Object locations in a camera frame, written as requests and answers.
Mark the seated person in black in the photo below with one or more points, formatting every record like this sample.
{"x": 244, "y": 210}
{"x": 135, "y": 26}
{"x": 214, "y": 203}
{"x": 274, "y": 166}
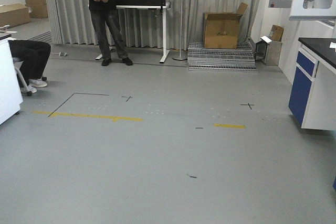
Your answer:
{"x": 35, "y": 55}

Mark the metal box on floor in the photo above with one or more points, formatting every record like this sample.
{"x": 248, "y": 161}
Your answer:
{"x": 268, "y": 51}

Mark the blue and white lab bench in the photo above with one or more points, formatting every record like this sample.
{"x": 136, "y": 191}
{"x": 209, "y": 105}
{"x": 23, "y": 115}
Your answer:
{"x": 312, "y": 99}

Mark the stack of metal grates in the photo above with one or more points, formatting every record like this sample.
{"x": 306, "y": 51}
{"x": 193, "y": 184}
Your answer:
{"x": 240, "y": 59}

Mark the flat cardboard box on floor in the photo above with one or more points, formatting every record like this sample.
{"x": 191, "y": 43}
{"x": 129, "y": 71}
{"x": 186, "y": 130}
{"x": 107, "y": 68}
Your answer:
{"x": 14, "y": 15}

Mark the grey curtain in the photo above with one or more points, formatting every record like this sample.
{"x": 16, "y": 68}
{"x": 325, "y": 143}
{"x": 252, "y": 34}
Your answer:
{"x": 70, "y": 22}

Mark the standing person in black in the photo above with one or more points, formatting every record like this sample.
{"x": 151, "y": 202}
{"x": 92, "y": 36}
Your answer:
{"x": 104, "y": 15}

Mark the large open cardboard box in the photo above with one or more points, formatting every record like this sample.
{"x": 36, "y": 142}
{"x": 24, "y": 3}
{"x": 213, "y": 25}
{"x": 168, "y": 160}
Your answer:
{"x": 221, "y": 30}

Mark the small cardboard box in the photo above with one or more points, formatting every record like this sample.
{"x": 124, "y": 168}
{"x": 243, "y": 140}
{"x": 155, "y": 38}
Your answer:
{"x": 276, "y": 33}

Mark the white cabinet at left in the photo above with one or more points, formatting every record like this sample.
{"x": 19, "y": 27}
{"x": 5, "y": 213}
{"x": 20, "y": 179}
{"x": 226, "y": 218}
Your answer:
{"x": 11, "y": 97}

